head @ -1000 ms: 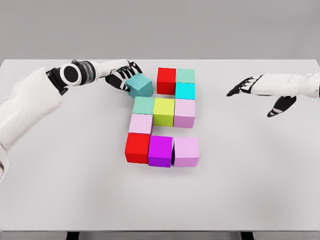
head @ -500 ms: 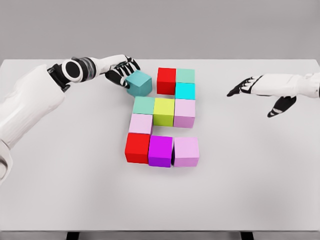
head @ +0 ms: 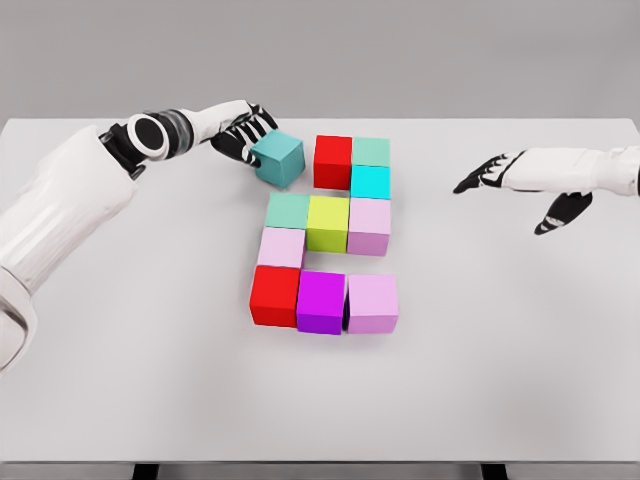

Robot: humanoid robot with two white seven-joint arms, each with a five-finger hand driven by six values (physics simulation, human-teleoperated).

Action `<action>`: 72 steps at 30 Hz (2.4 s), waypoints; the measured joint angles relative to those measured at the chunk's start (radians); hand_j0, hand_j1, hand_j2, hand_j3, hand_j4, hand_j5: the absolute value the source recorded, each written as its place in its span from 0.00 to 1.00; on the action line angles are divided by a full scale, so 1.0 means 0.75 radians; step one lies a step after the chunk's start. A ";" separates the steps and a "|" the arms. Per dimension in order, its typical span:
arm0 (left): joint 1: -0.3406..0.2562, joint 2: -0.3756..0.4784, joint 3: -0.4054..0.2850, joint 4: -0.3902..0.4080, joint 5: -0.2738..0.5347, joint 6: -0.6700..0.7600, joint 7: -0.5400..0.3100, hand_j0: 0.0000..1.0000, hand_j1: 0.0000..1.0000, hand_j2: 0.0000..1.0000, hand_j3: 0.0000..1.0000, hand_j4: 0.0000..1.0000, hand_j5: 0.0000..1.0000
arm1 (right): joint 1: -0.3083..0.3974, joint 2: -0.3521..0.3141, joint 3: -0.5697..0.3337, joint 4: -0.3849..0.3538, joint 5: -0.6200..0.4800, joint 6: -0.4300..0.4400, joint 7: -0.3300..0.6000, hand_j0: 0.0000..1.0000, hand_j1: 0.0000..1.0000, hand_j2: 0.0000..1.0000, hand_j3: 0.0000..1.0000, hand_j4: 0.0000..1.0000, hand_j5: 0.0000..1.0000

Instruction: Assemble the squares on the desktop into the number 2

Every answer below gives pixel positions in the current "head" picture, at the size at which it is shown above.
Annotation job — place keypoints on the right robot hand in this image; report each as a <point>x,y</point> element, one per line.
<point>530,180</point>

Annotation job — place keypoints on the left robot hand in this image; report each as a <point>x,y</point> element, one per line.
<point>240,131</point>

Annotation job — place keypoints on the teal cube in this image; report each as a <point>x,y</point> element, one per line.
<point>279,159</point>

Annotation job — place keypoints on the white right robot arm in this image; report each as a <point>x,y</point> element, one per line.
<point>607,170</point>

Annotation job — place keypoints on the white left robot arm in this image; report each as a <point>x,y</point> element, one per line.
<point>60,200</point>

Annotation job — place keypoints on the mint green cube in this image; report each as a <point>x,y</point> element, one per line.
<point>287,209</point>
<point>372,151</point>

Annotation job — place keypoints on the red cube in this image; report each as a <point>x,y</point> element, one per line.
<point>333,161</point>
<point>275,296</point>

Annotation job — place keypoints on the pale pink cube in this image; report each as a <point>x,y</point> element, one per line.
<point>369,226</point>
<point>372,303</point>
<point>282,247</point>

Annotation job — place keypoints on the yellow-green cube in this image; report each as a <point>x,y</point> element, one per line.
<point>328,223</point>

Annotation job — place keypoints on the cyan cube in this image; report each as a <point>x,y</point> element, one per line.
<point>370,182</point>

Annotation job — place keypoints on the magenta purple cube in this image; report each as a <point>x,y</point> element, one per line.
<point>321,302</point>

